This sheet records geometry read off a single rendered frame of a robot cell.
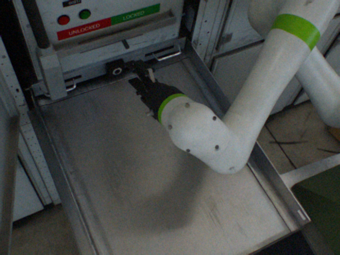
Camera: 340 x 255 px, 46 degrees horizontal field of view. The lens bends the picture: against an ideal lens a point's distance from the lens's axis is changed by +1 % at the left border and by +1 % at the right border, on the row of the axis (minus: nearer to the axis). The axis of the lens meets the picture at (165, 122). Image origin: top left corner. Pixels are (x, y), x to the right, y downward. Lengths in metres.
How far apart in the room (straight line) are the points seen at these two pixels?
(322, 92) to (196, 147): 0.58
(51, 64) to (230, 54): 0.74
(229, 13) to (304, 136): 1.24
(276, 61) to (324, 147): 1.53
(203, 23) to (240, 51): 0.29
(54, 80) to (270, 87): 0.57
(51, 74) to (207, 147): 0.49
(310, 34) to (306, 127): 1.51
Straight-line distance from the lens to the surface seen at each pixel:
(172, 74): 1.40
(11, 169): 1.25
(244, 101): 0.95
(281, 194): 1.24
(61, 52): 1.18
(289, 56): 0.98
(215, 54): 1.54
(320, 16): 1.03
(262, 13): 1.16
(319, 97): 1.32
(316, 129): 2.50
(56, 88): 1.17
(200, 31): 1.38
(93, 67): 1.31
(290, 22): 1.01
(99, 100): 1.33
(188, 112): 0.83
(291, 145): 2.38
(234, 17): 1.39
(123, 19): 1.23
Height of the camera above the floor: 1.95
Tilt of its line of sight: 59 degrees down
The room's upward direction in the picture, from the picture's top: 10 degrees clockwise
